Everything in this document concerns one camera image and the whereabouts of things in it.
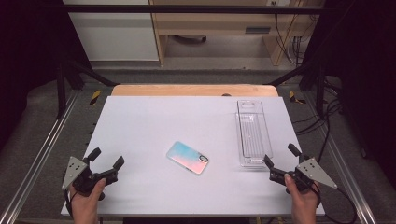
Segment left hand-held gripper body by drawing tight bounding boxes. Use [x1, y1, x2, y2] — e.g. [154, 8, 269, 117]
[61, 156, 120, 201]

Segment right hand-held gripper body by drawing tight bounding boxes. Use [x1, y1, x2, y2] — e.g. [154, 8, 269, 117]
[269, 155, 338, 192]

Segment clear plastic packaging box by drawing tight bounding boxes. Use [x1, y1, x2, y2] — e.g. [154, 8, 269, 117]
[234, 99, 275, 169]

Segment pink and blue phone case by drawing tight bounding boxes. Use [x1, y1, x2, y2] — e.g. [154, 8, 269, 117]
[165, 140, 210, 175]

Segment person's right hand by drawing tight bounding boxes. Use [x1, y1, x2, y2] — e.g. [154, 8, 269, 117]
[284, 173, 321, 213]

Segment person's left hand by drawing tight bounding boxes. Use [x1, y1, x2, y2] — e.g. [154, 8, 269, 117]
[69, 178, 107, 217]

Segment yellow and black tape marker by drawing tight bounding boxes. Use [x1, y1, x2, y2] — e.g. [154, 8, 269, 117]
[289, 91, 307, 105]
[89, 90, 103, 106]

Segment wooden table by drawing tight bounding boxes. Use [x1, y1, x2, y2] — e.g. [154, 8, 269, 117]
[111, 83, 279, 98]

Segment white cabinet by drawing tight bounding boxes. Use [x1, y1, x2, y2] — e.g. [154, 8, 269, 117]
[63, 0, 160, 62]

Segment grey desk label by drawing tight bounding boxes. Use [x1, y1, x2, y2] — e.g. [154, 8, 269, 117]
[245, 26, 272, 35]

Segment light wooden desk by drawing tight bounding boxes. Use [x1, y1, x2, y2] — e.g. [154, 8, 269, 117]
[148, 0, 325, 67]

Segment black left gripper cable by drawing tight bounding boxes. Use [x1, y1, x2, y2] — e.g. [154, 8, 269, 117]
[63, 189, 75, 217]

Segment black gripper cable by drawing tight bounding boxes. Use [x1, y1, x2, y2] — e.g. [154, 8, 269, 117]
[63, 189, 75, 217]
[316, 181, 359, 224]

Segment aluminium floor rail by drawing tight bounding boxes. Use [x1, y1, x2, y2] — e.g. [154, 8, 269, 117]
[303, 92, 378, 224]
[0, 90, 79, 224]

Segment black floor cables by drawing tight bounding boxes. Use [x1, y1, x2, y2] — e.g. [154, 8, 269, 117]
[292, 77, 344, 164]

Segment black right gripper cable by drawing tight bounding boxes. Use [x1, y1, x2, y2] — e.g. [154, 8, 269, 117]
[316, 181, 359, 224]

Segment black metal frame stand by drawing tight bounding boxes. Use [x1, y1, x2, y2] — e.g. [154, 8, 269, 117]
[55, 57, 120, 119]
[265, 57, 329, 117]

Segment hanging desk cables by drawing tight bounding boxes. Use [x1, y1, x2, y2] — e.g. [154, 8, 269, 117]
[273, 0, 314, 67]

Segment black horizontal frame bar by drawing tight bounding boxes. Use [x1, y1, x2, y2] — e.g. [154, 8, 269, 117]
[60, 4, 331, 15]

